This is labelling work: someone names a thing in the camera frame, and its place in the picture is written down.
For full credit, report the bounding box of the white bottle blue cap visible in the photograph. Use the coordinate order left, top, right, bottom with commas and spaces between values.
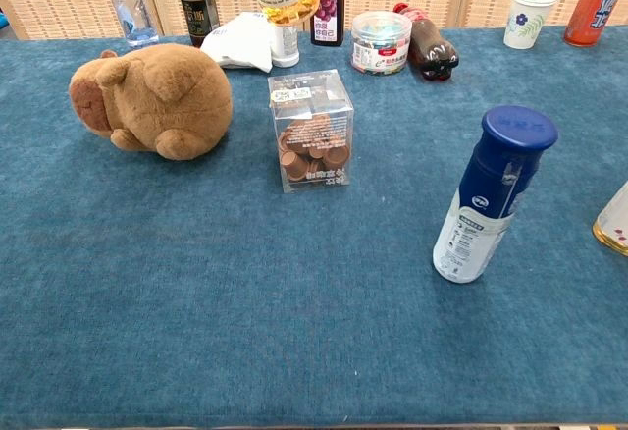
432, 104, 559, 284

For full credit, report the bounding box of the red can bottle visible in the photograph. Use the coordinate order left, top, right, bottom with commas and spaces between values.
562, 0, 628, 48

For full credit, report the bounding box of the brown capybara plush toy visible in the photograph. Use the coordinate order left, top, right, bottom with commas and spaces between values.
68, 42, 234, 161

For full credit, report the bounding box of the blue table cloth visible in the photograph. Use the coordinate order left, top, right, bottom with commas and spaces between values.
0, 25, 628, 429

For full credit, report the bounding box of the white paper cup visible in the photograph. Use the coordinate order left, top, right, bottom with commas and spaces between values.
503, 0, 560, 50

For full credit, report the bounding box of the tea bottle white cap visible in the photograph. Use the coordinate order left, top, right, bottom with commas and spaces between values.
592, 188, 628, 257

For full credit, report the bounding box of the cola bottle red cap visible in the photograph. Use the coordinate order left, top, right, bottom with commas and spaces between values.
392, 2, 460, 81

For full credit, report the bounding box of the clear box of brown capsules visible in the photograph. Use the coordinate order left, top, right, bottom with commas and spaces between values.
267, 69, 355, 194

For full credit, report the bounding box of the clear empty plastic bottle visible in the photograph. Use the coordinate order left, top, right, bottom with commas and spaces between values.
115, 0, 161, 48

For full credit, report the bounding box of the white pill bottle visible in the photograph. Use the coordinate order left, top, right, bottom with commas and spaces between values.
269, 22, 300, 69

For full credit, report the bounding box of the dark drink bottle black label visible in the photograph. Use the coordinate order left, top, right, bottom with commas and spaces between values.
175, 0, 221, 48

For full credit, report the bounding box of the grape juice bottle white cap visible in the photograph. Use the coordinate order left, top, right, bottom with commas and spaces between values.
310, 0, 346, 47

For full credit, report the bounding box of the white plastic bag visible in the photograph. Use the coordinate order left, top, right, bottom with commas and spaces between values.
199, 11, 274, 73

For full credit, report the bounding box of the clear tub of colourful clips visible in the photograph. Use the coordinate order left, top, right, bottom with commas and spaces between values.
350, 11, 412, 77

